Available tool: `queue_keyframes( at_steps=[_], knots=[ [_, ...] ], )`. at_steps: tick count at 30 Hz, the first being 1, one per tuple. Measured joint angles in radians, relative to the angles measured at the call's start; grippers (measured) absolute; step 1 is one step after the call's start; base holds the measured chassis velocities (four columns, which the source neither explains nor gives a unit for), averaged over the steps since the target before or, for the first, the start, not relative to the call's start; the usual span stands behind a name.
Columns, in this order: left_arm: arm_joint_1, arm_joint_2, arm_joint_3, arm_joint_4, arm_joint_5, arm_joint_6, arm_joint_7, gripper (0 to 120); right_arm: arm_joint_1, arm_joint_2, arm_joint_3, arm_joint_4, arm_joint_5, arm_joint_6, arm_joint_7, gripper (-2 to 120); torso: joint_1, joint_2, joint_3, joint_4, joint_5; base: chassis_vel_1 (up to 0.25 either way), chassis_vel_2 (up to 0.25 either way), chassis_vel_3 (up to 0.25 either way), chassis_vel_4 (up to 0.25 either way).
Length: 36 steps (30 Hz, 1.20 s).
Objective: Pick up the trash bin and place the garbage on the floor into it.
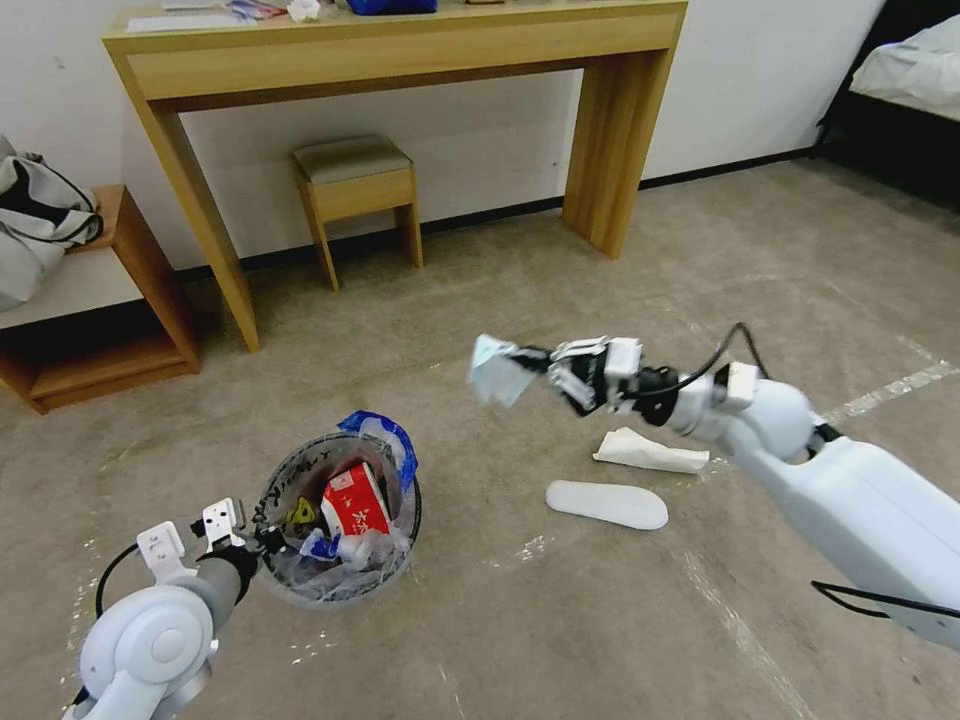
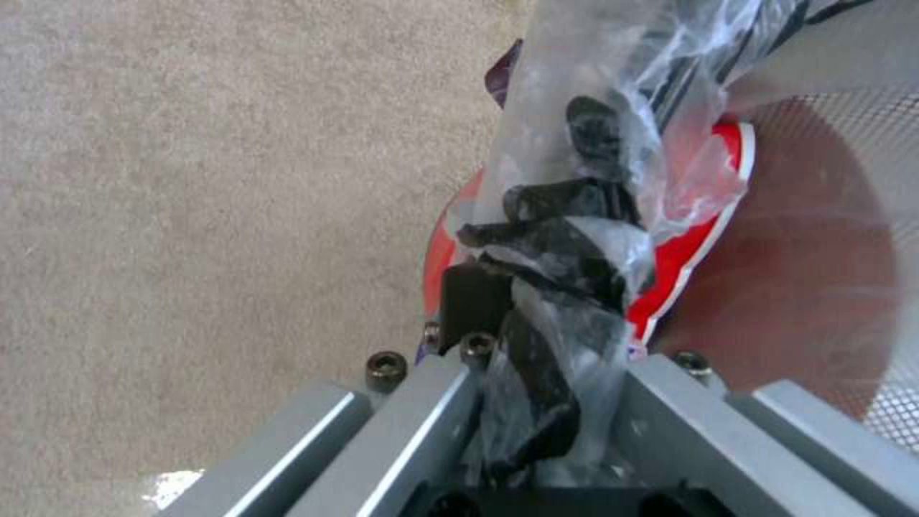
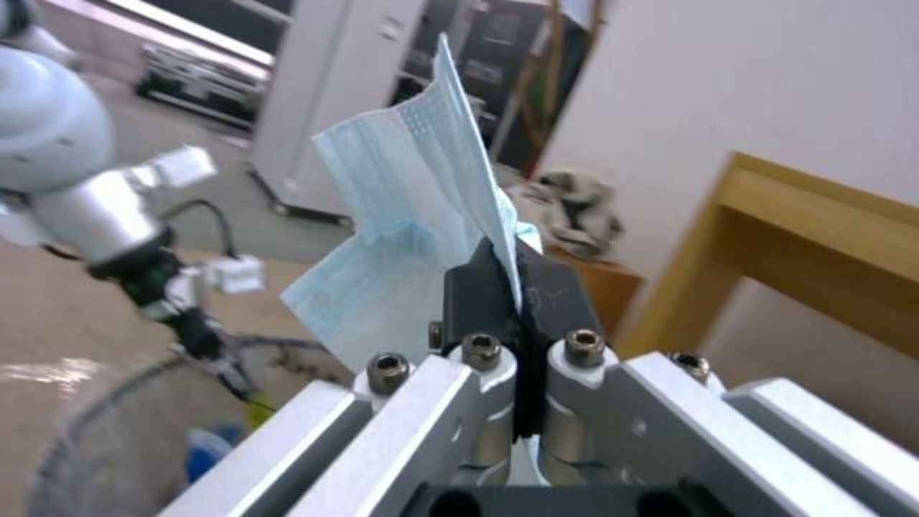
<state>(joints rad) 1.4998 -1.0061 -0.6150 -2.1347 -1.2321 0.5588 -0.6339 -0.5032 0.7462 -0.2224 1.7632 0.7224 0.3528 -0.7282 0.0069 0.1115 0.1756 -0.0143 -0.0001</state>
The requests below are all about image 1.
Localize wooden desk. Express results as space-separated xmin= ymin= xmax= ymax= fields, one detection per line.
xmin=101 ymin=0 xmax=690 ymax=354

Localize blue white plastic packet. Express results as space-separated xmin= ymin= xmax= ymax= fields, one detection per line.
xmin=337 ymin=410 xmax=418 ymax=493

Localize wooden stool grey cushion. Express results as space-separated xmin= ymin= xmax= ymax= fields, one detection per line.
xmin=290 ymin=134 xmax=426 ymax=294

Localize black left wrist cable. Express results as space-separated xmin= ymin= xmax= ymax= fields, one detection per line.
xmin=94 ymin=539 xmax=145 ymax=625

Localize crumpled white paper tissue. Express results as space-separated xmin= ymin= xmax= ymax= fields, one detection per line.
xmin=592 ymin=425 xmax=711 ymax=476

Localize low wooden bench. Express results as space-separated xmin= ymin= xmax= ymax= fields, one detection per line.
xmin=0 ymin=183 xmax=202 ymax=415

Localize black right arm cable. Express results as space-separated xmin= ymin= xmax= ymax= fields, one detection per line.
xmin=812 ymin=580 xmax=960 ymax=621

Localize crumpled white blue plastic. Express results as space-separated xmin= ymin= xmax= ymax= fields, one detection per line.
xmin=299 ymin=527 xmax=414 ymax=573

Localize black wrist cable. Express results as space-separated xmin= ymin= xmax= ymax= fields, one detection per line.
xmin=94 ymin=539 xmax=145 ymax=625
xmin=671 ymin=322 xmax=771 ymax=393

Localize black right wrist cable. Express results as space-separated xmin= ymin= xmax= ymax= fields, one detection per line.
xmin=671 ymin=322 xmax=771 ymax=393

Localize round clear trash bin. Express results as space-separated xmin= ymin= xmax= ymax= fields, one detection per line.
xmin=251 ymin=431 xmax=423 ymax=610

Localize white bed sheet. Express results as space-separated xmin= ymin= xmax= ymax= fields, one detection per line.
xmin=851 ymin=14 xmax=960 ymax=121

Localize grey cloth bag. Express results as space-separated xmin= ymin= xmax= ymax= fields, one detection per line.
xmin=0 ymin=134 xmax=105 ymax=315

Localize black bed frame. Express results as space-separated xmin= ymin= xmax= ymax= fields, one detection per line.
xmin=813 ymin=0 xmax=960 ymax=213

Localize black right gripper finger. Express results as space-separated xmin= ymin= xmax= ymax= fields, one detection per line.
xmin=545 ymin=365 xmax=607 ymax=420
xmin=511 ymin=336 xmax=613 ymax=373

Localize white shoe insole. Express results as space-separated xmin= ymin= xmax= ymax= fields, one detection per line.
xmin=545 ymin=479 xmax=670 ymax=533

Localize red white carton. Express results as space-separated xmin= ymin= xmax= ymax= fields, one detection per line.
xmin=320 ymin=461 xmax=392 ymax=538

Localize clear plastic bin liner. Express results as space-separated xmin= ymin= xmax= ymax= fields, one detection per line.
xmin=254 ymin=433 xmax=421 ymax=609

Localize white paper sheets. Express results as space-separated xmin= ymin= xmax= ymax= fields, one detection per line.
xmin=125 ymin=11 xmax=258 ymax=34

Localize red blue printed packet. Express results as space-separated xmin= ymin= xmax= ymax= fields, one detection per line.
xmin=224 ymin=0 xmax=291 ymax=22

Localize blue item on desk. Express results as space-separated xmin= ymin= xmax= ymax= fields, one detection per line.
xmin=346 ymin=0 xmax=439 ymax=16

